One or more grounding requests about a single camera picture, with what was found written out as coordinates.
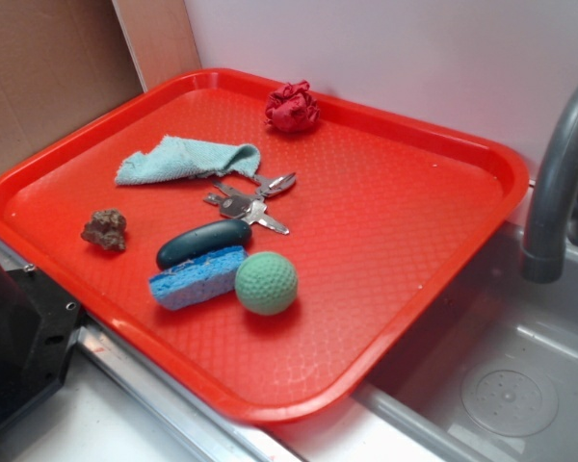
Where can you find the crumpled red cloth ball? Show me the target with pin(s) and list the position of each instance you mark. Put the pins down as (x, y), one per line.
(291, 108)

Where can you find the grey plastic sink basin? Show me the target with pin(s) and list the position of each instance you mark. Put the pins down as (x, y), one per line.
(489, 372)

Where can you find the dark teal oval stone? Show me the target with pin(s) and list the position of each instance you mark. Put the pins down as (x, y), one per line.
(202, 240)

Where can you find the grey sink faucet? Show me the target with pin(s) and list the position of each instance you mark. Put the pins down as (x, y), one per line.
(552, 221)

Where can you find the brown cardboard panel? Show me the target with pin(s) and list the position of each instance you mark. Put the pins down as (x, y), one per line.
(65, 63)

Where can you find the brown rock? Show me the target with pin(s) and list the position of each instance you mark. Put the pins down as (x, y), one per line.
(106, 229)

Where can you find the silver metal rail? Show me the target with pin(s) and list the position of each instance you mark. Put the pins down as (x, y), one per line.
(114, 406)

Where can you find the blue sponge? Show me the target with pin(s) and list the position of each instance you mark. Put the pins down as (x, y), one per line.
(198, 280)

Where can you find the light teal cloth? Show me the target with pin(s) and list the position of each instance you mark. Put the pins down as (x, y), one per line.
(177, 158)

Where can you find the green dimpled ball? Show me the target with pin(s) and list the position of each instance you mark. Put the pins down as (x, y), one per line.
(266, 283)

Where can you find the red plastic tray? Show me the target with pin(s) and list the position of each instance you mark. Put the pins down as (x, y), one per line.
(384, 213)

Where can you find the silver key bunch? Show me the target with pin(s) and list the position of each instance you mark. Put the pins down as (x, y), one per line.
(251, 207)

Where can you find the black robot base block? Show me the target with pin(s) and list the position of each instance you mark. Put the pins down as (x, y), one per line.
(38, 329)

